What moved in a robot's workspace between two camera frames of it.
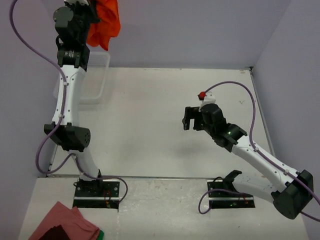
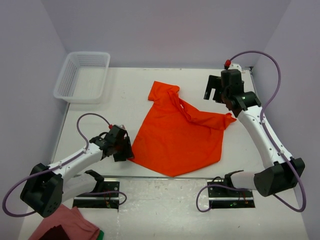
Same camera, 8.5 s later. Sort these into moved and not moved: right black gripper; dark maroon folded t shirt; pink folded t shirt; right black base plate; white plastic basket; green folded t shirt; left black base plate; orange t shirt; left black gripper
Moved: right black gripper; left black gripper; orange t shirt
Not moved: left black base plate; dark maroon folded t shirt; white plastic basket; right black base plate; pink folded t shirt; green folded t shirt
